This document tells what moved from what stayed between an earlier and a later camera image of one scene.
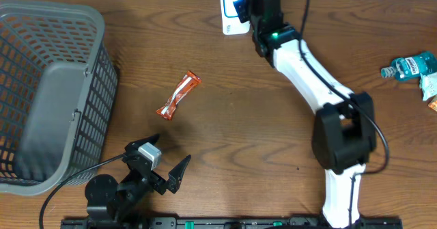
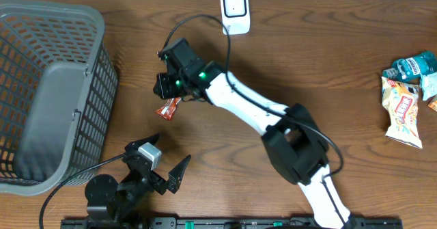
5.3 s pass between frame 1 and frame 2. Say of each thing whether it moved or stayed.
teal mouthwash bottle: stayed
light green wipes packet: stayed
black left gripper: stayed
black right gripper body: moved
